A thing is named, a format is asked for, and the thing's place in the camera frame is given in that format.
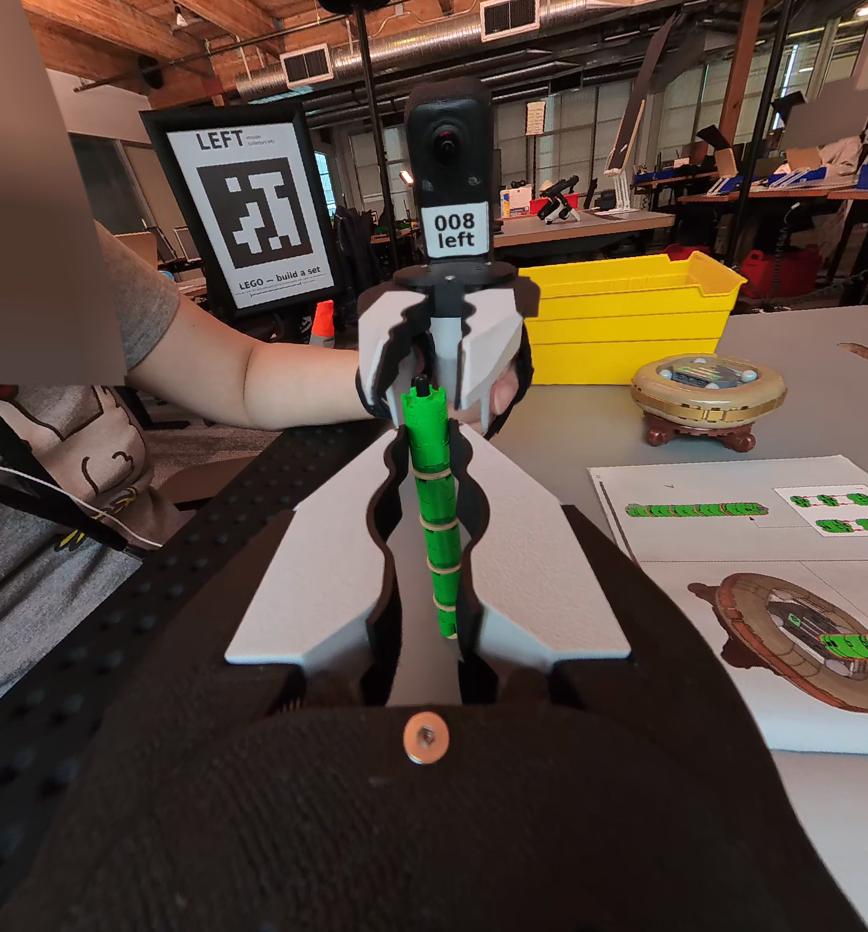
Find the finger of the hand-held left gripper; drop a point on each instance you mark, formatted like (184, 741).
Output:
(379, 342)
(488, 335)

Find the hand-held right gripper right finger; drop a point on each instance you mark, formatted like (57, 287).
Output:
(550, 582)

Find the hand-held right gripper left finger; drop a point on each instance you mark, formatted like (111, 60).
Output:
(310, 582)

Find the green brick bamboo stalk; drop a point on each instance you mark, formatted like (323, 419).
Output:
(437, 495)

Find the person's left forearm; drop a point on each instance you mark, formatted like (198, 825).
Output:
(259, 386)

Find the grey desk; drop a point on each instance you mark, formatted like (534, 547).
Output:
(572, 426)

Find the black perforated desk pad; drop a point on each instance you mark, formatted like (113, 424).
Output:
(113, 619)

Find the person's left hand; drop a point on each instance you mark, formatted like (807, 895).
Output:
(503, 397)

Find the orange traffic cone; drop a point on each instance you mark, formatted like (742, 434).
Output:
(323, 327)

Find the black stand pole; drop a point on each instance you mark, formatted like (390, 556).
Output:
(375, 145)

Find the small white box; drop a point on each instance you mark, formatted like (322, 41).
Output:
(517, 202)

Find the dark jacket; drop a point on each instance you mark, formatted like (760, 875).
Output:
(357, 255)

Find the black device on stand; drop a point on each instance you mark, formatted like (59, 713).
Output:
(557, 196)

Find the yellow plastic bin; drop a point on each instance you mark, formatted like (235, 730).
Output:
(623, 320)

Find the background grey table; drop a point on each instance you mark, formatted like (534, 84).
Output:
(586, 226)

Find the white display stand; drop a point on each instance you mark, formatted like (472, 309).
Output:
(627, 145)

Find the framed marker sign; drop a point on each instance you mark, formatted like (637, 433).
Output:
(252, 211)

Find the open instruction booklet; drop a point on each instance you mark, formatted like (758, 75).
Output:
(732, 619)

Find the red container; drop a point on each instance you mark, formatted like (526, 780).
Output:
(783, 273)
(685, 253)

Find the tan brick-built pot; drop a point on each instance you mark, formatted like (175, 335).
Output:
(707, 404)

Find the grey printed t-shirt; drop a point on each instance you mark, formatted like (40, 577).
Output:
(41, 597)

